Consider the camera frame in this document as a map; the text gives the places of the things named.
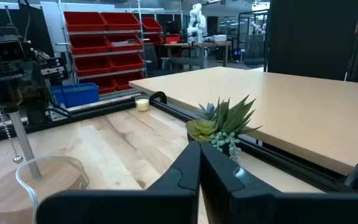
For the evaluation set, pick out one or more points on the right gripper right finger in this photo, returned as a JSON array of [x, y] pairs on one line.
[[259, 208]]

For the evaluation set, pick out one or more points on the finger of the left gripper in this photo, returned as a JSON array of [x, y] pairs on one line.
[[43, 102], [30, 102]]

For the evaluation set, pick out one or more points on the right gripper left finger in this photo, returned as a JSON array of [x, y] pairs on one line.
[[154, 205]]

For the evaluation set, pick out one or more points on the wooden base table lamp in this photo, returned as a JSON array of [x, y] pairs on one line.
[[25, 146]]

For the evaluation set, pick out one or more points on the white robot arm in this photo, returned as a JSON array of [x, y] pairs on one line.
[[196, 21], [258, 28]]

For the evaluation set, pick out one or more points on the blue plastic bin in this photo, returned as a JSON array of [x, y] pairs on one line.
[[73, 93]]

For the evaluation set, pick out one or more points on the red plastic storage bin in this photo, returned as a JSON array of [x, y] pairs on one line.
[[124, 43], [172, 39], [151, 25], [84, 21], [120, 21], [153, 39], [102, 85], [93, 66], [89, 45], [129, 81], [127, 62]]

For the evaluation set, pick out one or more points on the potted succulent plant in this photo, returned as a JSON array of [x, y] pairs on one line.
[[225, 121]]

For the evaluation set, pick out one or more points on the light wooden desk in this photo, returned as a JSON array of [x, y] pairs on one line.
[[291, 109]]

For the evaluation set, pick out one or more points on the wooden workbench grey legs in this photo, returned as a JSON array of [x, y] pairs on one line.
[[197, 45]]

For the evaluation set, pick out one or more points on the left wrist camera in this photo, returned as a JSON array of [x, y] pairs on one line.
[[9, 49]]

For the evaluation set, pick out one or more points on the black aluminium table frame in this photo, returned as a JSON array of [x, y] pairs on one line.
[[98, 111]]

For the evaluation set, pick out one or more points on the black frame clamp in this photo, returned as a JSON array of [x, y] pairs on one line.
[[158, 95], [356, 175]]

